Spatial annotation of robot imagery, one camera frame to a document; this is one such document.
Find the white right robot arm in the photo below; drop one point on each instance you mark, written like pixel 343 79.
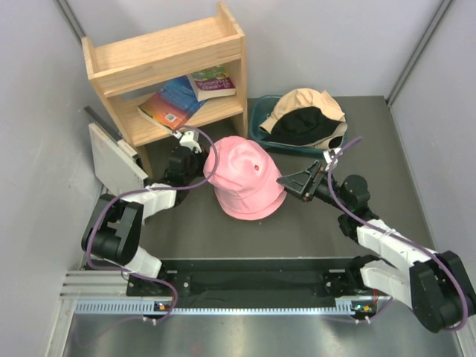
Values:
pixel 434 286

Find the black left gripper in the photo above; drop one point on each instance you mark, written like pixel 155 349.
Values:
pixel 199 155

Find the grey slotted cable duct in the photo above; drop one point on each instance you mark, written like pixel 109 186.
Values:
pixel 159 308

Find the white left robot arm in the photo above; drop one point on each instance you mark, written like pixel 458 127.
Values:
pixel 114 229

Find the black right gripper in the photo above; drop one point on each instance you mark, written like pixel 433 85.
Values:
pixel 297 184

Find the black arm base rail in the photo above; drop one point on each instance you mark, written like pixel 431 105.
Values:
pixel 262 283

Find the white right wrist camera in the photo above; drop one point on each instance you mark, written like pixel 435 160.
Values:
pixel 332 155

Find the wooden bookshelf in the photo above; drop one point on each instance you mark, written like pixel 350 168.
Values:
pixel 142 61

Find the blue orange paperback book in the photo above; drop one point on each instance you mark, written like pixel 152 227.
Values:
pixel 172 105

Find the beige baseball cap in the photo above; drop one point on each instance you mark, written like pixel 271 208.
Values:
pixel 334 140

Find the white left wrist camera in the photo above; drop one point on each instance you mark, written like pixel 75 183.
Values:
pixel 189 139

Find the grey flat board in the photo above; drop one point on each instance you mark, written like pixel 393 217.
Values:
pixel 116 164

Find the teal plastic basin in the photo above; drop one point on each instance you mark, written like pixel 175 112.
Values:
pixel 258 113

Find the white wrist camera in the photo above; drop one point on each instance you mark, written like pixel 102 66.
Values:
pixel 189 139
pixel 332 155

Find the beige bucket hat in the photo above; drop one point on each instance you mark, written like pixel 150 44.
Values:
pixel 300 99

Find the green purple paperback book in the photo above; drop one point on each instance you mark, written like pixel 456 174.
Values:
pixel 211 83

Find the pink bucket hat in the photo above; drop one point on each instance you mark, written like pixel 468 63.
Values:
pixel 243 174
pixel 261 214

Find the black hat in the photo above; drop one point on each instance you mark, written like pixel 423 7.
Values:
pixel 302 127

